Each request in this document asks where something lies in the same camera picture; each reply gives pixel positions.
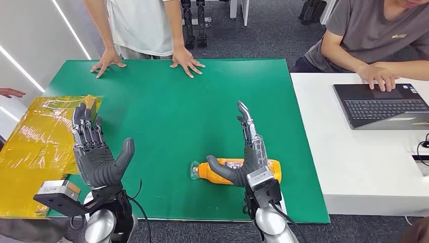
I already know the standing person's right hand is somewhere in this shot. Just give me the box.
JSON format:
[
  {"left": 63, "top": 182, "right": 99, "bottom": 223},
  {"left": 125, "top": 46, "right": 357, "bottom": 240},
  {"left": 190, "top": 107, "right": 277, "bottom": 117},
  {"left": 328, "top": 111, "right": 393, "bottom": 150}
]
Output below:
[{"left": 90, "top": 49, "right": 127, "bottom": 79}]

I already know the person's hand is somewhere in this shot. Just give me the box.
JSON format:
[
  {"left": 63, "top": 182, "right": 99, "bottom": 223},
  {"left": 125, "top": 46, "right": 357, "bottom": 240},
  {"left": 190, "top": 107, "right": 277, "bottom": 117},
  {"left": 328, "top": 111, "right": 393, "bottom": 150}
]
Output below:
[{"left": 0, "top": 88, "right": 26, "bottom": 99}]

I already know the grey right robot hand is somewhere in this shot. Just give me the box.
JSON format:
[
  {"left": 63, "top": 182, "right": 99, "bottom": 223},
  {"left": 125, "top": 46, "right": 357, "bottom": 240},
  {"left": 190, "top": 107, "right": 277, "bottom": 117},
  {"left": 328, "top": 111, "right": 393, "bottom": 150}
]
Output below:
[{"left": 205, "top": 100, "right": 269, "bottom": 188}]

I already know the standing person's left hand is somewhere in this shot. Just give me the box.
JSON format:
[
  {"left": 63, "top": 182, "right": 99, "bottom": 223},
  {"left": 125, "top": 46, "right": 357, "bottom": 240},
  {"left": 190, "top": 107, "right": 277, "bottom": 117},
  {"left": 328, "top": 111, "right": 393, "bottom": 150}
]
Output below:
[{"left": 169, "top": 47, "right": 206, "bottom": 79}]

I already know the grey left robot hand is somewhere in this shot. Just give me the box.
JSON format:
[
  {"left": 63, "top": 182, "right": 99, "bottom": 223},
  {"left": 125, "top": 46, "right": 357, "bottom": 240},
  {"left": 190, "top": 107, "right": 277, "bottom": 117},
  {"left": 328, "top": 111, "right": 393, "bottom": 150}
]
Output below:
[{"left": 71, "top": 102, "right": 136, "bottom": 190}]

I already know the seated person's right hand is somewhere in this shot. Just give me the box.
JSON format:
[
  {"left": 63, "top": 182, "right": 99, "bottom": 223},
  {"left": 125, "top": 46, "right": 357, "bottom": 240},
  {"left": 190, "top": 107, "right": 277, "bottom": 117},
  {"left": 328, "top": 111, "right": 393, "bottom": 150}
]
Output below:
[{"left": 357, "top": 63, "right": 400, "bottom": 92}]

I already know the orange plastic bottle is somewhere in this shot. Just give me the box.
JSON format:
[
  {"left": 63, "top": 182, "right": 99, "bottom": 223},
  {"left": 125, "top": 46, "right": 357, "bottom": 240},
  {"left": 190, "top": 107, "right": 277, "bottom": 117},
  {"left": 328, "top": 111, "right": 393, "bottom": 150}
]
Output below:
[{"left": 190, "top": 158, "right": 282, "bottom": 186}]

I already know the dark grey laptop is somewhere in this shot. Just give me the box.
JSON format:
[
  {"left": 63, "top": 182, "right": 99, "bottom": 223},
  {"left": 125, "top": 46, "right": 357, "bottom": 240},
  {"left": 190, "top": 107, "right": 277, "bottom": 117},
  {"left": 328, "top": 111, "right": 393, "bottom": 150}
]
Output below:
[{"left": 332, "top": 83, "right": 429, "bottom": 131}]

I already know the black robot leg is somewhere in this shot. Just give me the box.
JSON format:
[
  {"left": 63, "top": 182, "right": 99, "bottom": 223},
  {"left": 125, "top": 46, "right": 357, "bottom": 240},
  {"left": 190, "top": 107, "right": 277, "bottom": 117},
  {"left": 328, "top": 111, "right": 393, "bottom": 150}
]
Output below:
[
  {"left": 181, "top": 0, "right": 196, "bottom": 50},
  {"left": 196, "top": 0, "right": 208, "bottom": 48}
]

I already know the standing person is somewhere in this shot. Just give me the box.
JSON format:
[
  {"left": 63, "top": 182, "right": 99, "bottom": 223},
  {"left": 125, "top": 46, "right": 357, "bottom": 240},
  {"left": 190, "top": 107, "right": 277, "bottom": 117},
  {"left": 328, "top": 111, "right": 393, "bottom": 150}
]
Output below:
[{"left": 83, "top": 0, "right": 206, "bottom": 79}]

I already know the seated person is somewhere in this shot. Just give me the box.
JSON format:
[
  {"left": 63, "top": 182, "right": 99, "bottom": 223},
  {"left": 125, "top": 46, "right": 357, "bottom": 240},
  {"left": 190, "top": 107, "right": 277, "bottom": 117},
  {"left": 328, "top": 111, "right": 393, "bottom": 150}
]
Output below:
[{"left": 289, "top": 0, "right": 429, "bottom": 92}]

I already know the yellow film-wrapped box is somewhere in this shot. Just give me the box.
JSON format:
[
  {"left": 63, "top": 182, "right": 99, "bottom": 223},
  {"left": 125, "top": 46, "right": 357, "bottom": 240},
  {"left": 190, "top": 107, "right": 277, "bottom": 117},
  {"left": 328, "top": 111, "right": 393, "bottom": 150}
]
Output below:
[{"left": 0, "top": 95, "right": 103, "bottom": 219}]

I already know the green table mat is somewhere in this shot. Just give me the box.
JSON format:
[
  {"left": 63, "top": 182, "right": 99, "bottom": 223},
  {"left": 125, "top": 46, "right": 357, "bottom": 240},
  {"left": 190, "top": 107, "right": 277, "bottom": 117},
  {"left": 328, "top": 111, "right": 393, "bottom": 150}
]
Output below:
[{"left": 44, "top": 58, "right": 331, "bottom": 224}]

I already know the white furniture leg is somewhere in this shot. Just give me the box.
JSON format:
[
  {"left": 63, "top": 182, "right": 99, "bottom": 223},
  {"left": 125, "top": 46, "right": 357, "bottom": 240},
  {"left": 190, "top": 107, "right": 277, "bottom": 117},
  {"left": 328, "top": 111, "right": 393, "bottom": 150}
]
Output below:
[{"left": 229, "top": 0, "right": 251, "bottom": 27}]

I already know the dark brown rounded object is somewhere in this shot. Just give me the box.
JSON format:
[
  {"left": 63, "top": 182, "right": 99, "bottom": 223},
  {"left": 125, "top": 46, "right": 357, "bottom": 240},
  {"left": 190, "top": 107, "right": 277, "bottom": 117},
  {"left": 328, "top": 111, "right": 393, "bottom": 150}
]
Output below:
[{"left": 399, "top": 217, "right": 429, "bottom": 243}]

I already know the white wall light strip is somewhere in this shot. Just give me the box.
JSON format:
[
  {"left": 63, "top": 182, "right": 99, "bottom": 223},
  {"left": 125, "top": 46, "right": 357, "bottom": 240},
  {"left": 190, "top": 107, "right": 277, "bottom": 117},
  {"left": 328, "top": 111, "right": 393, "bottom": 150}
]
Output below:
[
  {"left": 0, "top": 106, "right": 21, "bottom": 123},
  {"left": 0, "top": 44, "right": 46, "bottom": 93},
  {"left": 51, "top": 0, "right": 92, "bottom": 60}
]

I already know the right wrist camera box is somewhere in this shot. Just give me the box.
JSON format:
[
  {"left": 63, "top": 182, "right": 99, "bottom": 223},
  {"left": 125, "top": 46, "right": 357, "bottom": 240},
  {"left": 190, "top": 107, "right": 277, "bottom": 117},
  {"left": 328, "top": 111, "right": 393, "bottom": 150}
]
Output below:
[{"left": 246, "top": 166, "right": 283, "bottom": 209}]

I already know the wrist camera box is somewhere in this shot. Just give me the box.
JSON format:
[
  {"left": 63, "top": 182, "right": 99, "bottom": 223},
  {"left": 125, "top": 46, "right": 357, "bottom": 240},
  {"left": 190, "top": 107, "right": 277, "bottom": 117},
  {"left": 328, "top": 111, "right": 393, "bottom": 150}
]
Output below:
[
  {"left": 32, "top": 179, "right": 90, "bottom": 217},
  {"left": 246, "top": 166, "right": 283, "bottom": 209}
]

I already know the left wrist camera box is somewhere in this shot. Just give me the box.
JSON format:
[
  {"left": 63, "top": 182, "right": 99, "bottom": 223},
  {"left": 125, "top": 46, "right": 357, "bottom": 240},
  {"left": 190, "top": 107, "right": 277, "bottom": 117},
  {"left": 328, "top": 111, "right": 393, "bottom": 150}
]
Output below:
[{"left": 32, "top": 179, "right": 90, "bottom": 217}]

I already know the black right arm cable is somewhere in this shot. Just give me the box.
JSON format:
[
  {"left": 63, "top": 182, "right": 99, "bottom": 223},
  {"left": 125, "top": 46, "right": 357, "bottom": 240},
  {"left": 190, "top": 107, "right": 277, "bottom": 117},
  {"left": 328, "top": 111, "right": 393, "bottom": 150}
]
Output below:
[{"left": 268, "top": 200, "right": 307, "bottom": 243}]

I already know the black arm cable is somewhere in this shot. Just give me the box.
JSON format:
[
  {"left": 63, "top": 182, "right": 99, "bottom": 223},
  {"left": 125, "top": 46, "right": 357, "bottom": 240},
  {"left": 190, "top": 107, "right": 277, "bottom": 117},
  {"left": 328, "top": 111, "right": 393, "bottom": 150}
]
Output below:
[
  {"left": 268, "top": 200, "right": 307, "bottom": 243},
  {"left": 125, "top": 179, "right": 152, "bottom": 243}
]

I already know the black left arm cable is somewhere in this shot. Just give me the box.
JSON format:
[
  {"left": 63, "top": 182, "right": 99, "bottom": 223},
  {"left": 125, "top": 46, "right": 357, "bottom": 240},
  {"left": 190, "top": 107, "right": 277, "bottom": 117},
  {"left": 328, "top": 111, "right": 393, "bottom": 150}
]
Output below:
[{"left": 125, "top": 179, "right": 152, "bottom": 243}]

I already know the black desk cable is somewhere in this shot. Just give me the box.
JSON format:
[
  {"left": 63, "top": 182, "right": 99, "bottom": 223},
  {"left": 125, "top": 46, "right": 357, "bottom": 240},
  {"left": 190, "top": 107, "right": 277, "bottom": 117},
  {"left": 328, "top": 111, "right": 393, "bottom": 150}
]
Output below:
[{"left": 416, "top": 133, "right": 429, "bottom": 168}]

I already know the grey desk cable port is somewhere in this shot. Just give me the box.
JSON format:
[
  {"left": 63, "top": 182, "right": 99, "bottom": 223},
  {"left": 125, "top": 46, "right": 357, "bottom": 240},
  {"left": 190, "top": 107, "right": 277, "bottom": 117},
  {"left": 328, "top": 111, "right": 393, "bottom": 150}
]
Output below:
[{"left": 411, "top": 154, "right": 429, "bottom": 177}]

